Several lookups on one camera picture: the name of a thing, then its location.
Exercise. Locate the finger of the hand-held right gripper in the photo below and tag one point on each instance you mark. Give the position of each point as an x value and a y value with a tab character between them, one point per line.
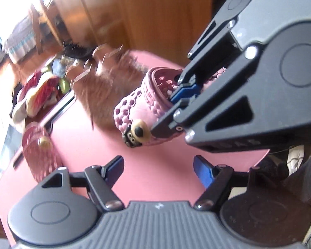
274	134
212	31

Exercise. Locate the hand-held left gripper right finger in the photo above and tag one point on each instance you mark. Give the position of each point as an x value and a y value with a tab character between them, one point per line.
203	171

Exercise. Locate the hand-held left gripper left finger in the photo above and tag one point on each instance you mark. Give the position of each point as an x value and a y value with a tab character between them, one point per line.
115	168

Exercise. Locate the beige knit sneaker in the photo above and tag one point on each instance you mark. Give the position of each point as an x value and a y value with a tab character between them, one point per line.
127	67
101	103

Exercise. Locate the pink perforated clog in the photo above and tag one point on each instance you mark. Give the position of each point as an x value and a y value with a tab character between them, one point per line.
134	103
38	160

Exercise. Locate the pile of assorted shoes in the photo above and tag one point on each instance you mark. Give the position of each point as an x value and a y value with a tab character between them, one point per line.
41	90

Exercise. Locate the wooden wardrobe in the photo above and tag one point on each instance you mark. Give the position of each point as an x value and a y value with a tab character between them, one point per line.
158	18

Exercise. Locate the white grey paper bag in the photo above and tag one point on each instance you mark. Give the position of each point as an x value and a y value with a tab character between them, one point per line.
11	145

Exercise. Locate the bed with striped skirt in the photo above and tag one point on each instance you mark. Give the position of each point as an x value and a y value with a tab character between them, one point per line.
18	44

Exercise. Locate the light wooden chair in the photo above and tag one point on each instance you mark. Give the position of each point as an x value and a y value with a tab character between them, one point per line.
36	31

